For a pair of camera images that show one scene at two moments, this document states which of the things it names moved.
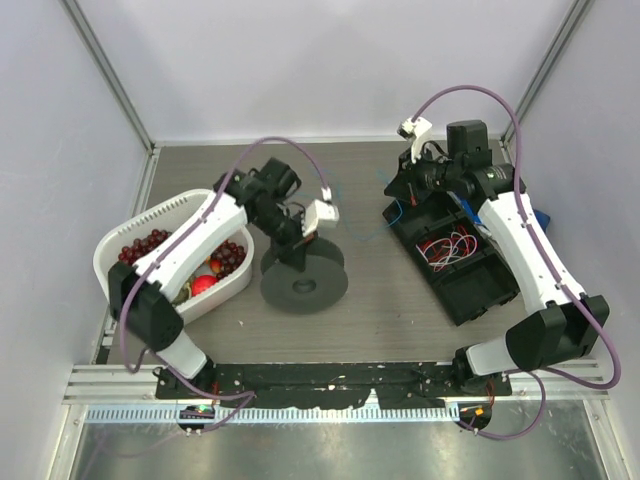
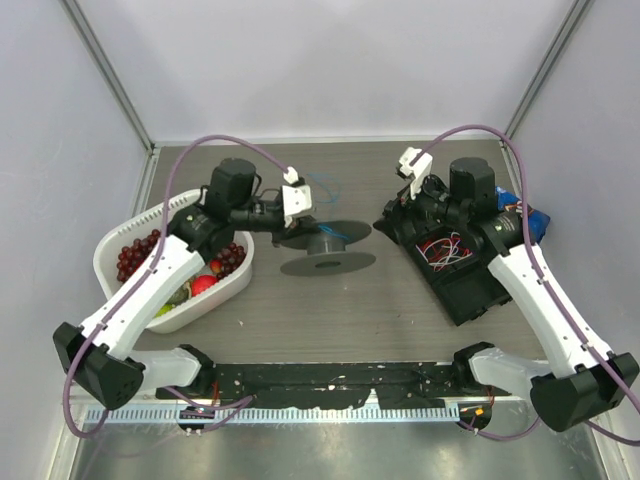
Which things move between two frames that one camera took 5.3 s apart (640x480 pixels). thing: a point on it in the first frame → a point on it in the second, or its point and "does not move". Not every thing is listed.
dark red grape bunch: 139,247 does not move
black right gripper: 404,187 → 398,210
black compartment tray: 464,260 does not move
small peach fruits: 215,264 does not move
